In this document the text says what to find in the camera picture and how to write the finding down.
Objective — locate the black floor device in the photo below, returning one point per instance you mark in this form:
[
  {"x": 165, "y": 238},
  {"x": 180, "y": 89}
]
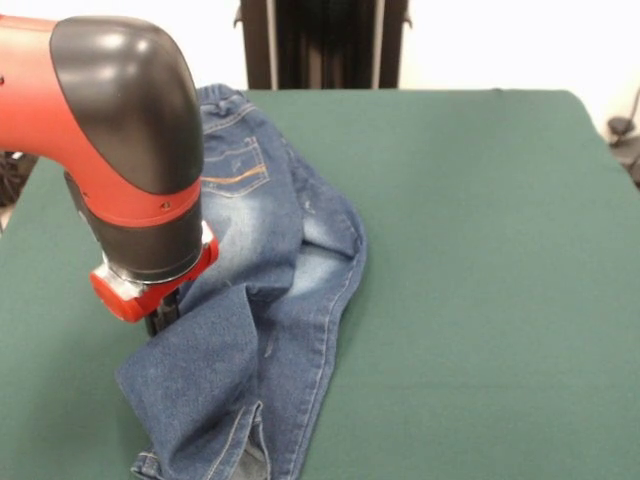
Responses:
[{"x": 625, "y": 145}]

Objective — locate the blue denim jeans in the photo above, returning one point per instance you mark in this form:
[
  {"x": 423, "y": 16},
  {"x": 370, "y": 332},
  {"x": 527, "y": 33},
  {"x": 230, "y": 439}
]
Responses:
[{"x": 280, "y": 300}]

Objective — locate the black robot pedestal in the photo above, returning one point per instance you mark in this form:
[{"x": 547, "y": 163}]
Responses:
[{"x": 325, "y": 45}]

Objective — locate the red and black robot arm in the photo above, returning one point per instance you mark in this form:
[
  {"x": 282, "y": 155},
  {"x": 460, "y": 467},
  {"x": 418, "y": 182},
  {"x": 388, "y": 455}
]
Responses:
[{"x": 100, "y": 125}]

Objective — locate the dark green table cloth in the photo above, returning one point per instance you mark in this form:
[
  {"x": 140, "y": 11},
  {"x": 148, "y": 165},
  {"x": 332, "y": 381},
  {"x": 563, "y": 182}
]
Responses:
[{"x": 475, "y": 300}]

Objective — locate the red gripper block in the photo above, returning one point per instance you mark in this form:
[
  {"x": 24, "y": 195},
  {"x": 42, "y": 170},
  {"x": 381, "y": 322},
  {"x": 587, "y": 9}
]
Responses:
[{"x": 125, "y": 302}]

